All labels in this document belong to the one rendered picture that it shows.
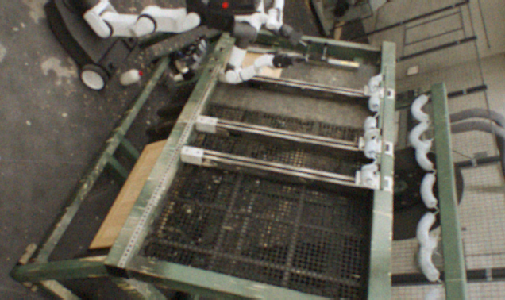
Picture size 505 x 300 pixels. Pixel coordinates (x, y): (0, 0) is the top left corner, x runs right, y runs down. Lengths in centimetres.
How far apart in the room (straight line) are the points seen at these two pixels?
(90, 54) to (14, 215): 120
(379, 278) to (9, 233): 205
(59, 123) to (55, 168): 31
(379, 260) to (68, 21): 248
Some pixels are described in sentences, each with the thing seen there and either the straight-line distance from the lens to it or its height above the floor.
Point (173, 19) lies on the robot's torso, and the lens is 311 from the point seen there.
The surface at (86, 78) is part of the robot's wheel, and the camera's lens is 347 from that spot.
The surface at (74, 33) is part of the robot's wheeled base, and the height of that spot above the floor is 17.
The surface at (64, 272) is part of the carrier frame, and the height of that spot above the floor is 46.
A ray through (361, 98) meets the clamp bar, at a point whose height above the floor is 177.
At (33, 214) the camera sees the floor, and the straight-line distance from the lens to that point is 305.
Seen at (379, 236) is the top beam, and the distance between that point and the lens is 231.
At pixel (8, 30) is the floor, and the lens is 329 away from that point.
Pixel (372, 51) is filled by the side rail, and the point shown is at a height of 179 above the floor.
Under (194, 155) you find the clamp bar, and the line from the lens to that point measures 259.
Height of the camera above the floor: 254
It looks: 29 degrees down
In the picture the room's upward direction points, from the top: 77 degrees clockwise
